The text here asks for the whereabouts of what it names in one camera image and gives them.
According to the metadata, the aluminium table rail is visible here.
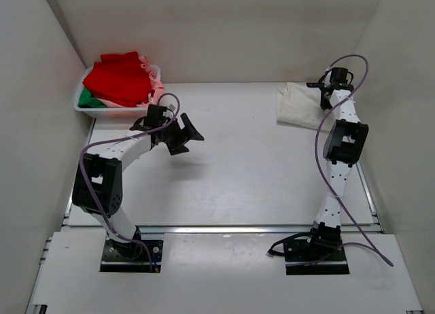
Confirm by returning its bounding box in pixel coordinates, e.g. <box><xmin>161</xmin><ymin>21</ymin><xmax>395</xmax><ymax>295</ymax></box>
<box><xmin>60</xmin><ymin>123</ymin><xmax>381</xmax><ymax>235</ymax></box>

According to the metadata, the pink t shirt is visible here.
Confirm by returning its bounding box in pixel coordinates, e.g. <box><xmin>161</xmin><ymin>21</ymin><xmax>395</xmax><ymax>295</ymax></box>
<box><xmin>98</xmin><ymin>55</ymin><xmax>164</xmax><ymax>108</ymax></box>

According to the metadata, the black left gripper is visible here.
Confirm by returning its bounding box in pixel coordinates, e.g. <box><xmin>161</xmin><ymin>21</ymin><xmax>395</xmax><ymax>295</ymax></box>
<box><xmin>160</xmin><ymin>113</ymin><xmax>204</xmax><ymax>155</ymax></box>

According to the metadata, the green t shirt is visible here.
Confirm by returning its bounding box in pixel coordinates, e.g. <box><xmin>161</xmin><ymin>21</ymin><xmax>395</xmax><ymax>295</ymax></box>
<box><xmin>77</xmin><ymin>88</ymin><xmax>107</xmax><ymax>109</ymax></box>

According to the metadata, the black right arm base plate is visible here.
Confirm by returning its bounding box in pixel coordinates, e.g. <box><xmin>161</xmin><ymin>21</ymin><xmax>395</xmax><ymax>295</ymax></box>
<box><xmin>266</xmin><ymin>224</ymin><xmax>350</xmax><ymax>275</ymax></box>

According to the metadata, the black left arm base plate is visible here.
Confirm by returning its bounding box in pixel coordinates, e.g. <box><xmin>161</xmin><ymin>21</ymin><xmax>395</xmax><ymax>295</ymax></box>
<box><xmin>100</xmin><ymin>234</ymin><xmax>164</xmax><ymax>274</ymax></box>

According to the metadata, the white t shirt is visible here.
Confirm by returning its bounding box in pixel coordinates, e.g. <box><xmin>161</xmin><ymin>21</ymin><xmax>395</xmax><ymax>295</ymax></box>
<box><xmin>276</xmin><ymin>82</ymin><xmax>325</xmax><ymax>130</ymax></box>

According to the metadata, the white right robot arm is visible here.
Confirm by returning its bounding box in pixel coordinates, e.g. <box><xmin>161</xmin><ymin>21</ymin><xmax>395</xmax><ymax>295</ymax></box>
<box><xmin>304</xmin><ymin>67</ymin><xmax>368</xmax><ymax>260</ymax></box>

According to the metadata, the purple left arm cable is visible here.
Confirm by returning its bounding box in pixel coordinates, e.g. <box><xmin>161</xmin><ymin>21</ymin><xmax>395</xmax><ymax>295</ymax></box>
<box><xmin>79</xmin><ymin>92</ymin><xmax>181</xmax><ymax>271</ymax></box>

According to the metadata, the white plastic laundry basket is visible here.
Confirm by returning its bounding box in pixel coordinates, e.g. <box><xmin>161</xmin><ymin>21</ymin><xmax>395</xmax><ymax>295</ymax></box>
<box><xmin>73</xmin><ymin>66</ymin><xmax>147</xmax><ymax>118</ymax></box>

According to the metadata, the red t shirt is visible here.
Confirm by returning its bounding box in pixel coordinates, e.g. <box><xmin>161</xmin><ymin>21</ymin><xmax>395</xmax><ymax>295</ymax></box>
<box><xmin>83</xmin><ymin>52</ymin><xmax>152</xmax><ymax>107</ymax></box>

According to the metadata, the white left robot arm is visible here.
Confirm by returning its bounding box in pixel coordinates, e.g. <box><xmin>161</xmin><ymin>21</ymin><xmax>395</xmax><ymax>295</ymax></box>
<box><xmin>72</xmin><ymin>105</ymin><xmax>205</xmax><ymax>258</ymax></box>

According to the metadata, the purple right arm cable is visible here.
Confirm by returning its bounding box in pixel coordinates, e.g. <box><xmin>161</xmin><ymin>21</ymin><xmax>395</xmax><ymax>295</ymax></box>
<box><xmin>313</xmin><ymin>54</ymin><xmax>395</xmax><ymax>268</ymax></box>

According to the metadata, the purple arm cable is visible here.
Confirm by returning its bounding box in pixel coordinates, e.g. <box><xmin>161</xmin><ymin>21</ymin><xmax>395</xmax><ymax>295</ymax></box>
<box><xmin>313</xmin><ymin>54</ymin><xmax>395</xmax><ymax>268</ymax></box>
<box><xmin>79</xmin><ymin>92</ymin><xmax>181</xmax><ymax>271</ymax></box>

